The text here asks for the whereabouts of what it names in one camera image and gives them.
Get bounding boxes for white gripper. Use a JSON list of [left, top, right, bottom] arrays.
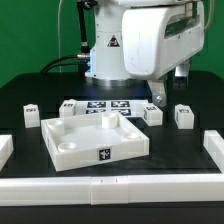
[[122, 4, 204, 107]]

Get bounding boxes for white square tabletop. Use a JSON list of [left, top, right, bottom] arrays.
[[41, 112, 149, 171]]

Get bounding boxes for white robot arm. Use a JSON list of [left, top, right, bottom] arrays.
[[78, 0, 205, 107]]

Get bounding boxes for white marker sheet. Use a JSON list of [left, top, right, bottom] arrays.
[[76, 99, 148, 117]]

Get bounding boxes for white right fence block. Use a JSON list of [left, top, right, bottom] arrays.
[[203, 130, 224, 174]]

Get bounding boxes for white fence block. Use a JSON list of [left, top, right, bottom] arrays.
[[203, 130, 224, 174], [0, 135, 14, 171]]

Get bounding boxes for white left fence block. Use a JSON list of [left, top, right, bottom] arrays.
[[0, 135, 14, 171]]

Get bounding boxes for black cables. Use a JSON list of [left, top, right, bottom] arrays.
[[39, 0, 98, 74]]

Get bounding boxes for white front fence rail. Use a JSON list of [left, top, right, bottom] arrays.
[[0, 174, 224, 206]]

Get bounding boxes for white thin cable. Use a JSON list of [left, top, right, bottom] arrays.
[[57, 0, 64, 74]]

